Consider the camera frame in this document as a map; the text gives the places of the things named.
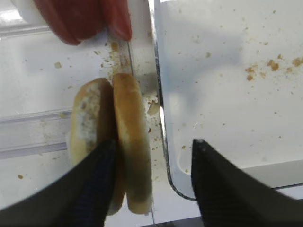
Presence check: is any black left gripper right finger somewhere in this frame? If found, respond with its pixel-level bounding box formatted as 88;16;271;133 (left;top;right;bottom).
191;139;303;227

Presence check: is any clear holder lower left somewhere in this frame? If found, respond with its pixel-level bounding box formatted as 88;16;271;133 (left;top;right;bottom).
0;110;71;159

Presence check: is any middle tomato slice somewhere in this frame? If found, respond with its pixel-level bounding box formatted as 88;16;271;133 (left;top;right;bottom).
34;0;105;45

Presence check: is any clear holder upper left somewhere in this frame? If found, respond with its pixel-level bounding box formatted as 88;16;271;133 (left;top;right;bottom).
0;21;51;40

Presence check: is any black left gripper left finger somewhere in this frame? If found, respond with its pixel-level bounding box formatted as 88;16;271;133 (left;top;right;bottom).
0;140;117;227

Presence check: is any metal baking tray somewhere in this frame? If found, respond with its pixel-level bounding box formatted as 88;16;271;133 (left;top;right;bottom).
149;0;303;200

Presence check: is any bun slice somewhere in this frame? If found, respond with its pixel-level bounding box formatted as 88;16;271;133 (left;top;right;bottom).
68;77;126;216
112;73;152;214

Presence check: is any clear holder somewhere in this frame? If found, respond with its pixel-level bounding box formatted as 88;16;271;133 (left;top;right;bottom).
0;21;51;40
0;110;71;159

